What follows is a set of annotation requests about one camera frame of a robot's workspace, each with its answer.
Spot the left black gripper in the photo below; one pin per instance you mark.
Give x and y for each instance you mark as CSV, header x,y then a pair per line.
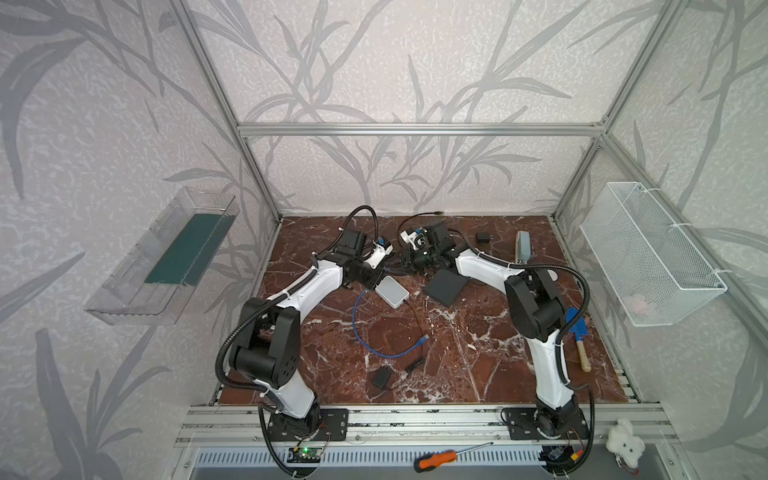
x,y
369,271

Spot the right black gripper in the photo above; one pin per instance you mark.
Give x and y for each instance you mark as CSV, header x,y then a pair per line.
x,y
417,259

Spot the black network switch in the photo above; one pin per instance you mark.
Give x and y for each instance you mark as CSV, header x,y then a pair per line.
x,y
445,286

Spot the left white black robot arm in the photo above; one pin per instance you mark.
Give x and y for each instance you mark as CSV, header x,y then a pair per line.
x,y
262,352

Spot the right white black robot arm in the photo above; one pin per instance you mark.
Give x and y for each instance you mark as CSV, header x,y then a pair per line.
x,y
536,306

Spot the grey brush block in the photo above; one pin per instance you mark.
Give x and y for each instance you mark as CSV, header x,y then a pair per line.
x,y
523,251

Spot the black power adapter cube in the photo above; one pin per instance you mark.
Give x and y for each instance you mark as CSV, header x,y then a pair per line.
x,y
382,378

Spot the pink item in basket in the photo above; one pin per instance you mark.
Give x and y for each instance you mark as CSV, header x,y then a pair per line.
x,y
637,305

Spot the green circuit board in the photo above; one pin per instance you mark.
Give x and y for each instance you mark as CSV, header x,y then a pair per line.
x,y
305,455

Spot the white plush toy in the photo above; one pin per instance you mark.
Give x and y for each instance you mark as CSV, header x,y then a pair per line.
x,y
624,444

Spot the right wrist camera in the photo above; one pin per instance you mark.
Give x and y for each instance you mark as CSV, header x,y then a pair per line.
x,y
416,239

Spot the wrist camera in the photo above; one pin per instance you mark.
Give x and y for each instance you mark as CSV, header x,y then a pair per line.
x,y
381,250
416,239

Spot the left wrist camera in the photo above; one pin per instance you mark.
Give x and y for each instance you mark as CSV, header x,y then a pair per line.
x,y
381,250

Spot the wooden handle blue tool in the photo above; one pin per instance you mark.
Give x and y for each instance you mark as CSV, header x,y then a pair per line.
x,y
580,331

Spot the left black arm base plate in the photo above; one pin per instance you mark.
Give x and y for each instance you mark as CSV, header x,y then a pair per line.
x,y
321,424

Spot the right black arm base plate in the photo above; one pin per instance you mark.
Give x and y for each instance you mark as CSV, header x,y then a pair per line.
x,y
523,424

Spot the clear plastic wall tray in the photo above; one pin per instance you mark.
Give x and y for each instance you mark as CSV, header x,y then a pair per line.
x,y
153,284

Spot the orange handled screwdriver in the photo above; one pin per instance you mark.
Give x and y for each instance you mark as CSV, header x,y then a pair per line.
x,y
431,461

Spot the white wire mesh basket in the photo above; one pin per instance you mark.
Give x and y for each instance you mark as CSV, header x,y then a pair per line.
x,y
643,250

